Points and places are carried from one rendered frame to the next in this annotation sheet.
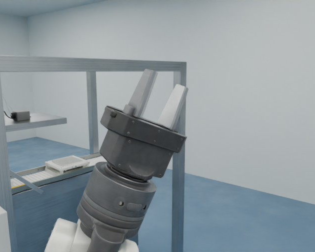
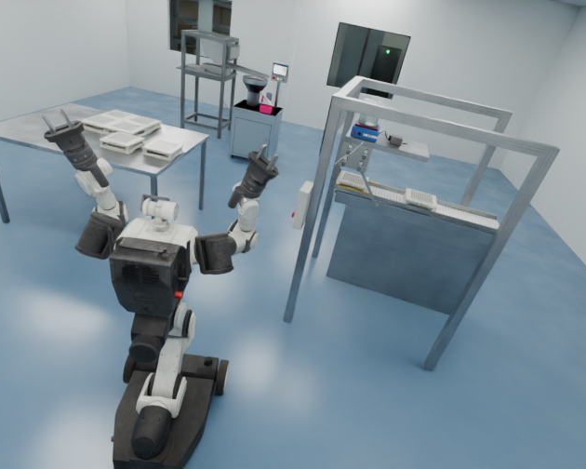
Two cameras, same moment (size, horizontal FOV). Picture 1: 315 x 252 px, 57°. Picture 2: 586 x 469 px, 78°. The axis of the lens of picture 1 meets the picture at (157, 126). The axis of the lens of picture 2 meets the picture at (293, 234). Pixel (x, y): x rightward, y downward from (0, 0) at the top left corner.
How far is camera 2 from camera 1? 1.18 m
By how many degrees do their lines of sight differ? 56
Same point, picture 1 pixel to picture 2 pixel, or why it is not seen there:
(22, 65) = (356, 108)
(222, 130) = not seen: outside the picture
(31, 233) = (363, 233)
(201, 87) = not seen: outside the picture
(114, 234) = (240, 190)
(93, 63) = (418, 119)
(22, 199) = (366, 204)
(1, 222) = (304, 196)
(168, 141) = (262, 171)
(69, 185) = (406, 216)
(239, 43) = not seen: outside the picture
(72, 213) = (401, 240)
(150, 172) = (256, 179)
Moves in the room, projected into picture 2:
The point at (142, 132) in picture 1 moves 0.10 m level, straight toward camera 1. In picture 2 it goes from (254, 164) to (227, 165)
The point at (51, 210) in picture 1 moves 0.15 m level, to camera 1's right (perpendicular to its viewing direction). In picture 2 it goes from (385, 226) to (396, 236)
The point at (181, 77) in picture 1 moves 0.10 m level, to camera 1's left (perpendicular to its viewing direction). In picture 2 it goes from (539, 166) to (522, 157)
